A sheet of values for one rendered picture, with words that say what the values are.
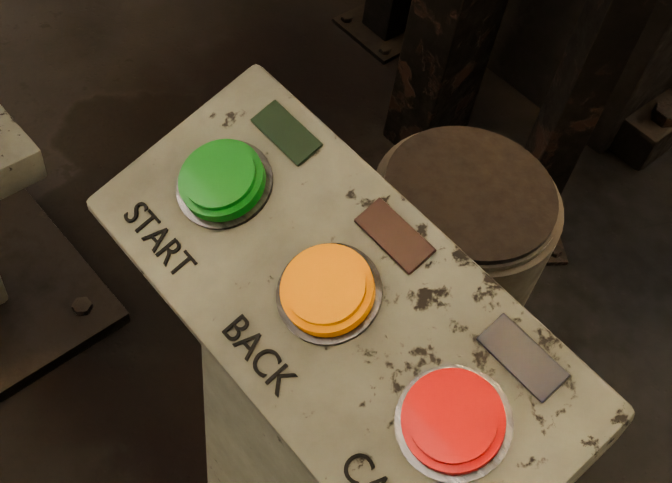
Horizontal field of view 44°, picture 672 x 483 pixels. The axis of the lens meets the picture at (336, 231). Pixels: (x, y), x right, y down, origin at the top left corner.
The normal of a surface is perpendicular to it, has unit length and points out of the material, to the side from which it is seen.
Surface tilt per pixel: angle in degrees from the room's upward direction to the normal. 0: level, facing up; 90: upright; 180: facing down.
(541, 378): 20
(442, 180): 0
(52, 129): 0
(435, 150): 0
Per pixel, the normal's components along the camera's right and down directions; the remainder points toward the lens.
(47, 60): 0.10, -0.60
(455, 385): -0.16, -0.40
